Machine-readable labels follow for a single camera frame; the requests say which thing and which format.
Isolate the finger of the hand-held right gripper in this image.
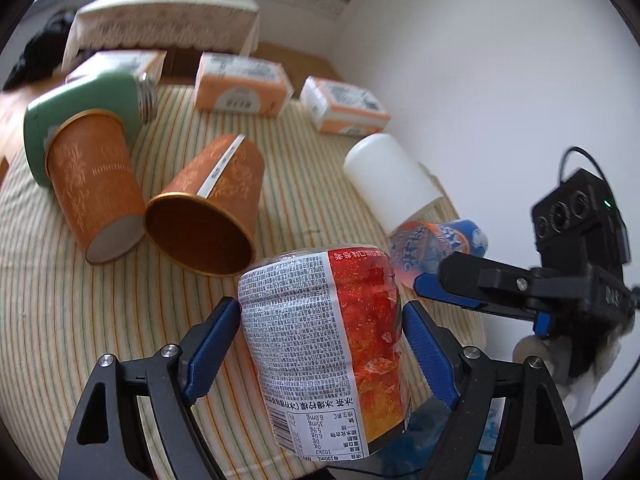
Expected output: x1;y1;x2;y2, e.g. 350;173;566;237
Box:
414;272;551;337
437;252;551;318

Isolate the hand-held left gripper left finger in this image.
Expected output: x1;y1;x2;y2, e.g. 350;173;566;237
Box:
59;296;241;480

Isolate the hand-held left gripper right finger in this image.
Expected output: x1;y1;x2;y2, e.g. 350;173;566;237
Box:
402;300;583;480

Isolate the blue orange labelled bottle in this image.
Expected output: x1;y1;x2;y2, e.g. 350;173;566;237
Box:
389;218;489;289

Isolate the red labelled drink bottle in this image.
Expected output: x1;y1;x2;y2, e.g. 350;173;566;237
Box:
237;244;412;461

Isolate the white plastic cup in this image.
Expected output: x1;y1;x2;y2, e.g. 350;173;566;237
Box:
343;133;444;234

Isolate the orange paper cup white strip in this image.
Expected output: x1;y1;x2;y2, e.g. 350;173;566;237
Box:
144;134;266;278

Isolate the person's right hand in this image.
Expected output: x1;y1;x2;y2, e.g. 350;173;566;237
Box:
512;330;623;411

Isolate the striped mat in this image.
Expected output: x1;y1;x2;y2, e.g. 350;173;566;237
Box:
0;81;487;477

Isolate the orange white tissue pack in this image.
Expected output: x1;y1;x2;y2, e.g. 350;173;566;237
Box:
299;76;392;137
194;52;294;119
65;50;168;87

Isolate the green thermos bottle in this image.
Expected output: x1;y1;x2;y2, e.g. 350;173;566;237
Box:
23;70;159;189

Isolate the table with lace cloth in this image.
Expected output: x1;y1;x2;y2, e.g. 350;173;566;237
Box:
61;0;262;72

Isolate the black cloth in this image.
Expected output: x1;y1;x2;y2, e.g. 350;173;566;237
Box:
1;11;77;92

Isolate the black cable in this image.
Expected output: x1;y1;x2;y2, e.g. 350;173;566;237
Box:
559;146;640;432

